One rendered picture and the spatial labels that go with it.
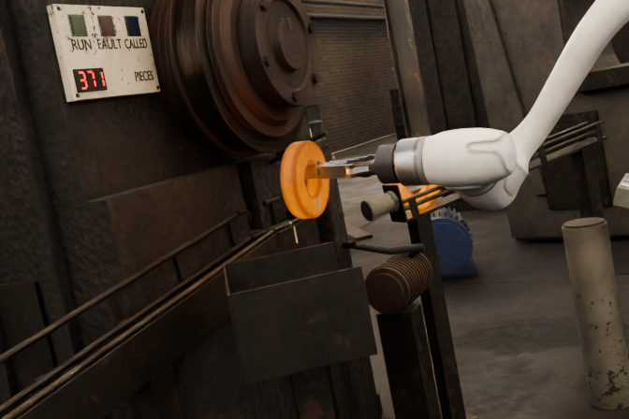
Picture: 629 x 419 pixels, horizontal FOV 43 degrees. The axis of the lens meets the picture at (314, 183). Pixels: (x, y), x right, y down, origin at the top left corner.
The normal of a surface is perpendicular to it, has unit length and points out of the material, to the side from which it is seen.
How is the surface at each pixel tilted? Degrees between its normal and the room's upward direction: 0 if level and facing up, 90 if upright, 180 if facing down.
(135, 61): 90
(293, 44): 90
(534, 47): 90
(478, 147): 64
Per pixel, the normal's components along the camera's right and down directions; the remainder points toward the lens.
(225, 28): -0.04, -0.14
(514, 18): -0.65, 0.19
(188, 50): -0.45, 0.11
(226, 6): -0.04, -0.39
